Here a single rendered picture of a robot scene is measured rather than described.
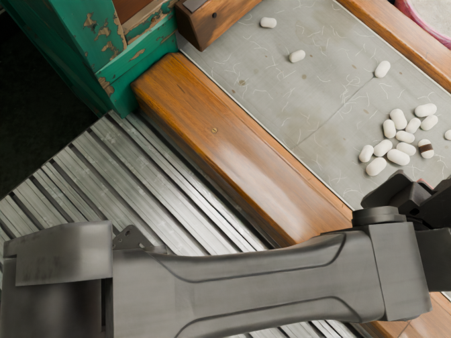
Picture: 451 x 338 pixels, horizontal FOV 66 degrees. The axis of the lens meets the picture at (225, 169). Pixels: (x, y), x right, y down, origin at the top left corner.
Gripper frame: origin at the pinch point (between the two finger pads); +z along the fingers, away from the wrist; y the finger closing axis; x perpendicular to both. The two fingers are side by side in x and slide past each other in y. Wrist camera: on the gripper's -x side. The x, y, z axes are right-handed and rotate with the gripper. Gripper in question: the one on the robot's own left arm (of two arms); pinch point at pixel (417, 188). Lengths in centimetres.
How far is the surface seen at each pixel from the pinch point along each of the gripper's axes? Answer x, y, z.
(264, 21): 0.6, 37.1, 14.6
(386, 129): 0.9, 7.2, 14.5
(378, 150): 3.4, 5.9, 11.0
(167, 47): 11.1, 44.7, 0.6
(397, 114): -1.7, 7.7, 16.6
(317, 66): 1.1, 24.2, 16.5
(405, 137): 0.0, 4.0, 15.3
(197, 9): 1.2, 41.3, -1.9
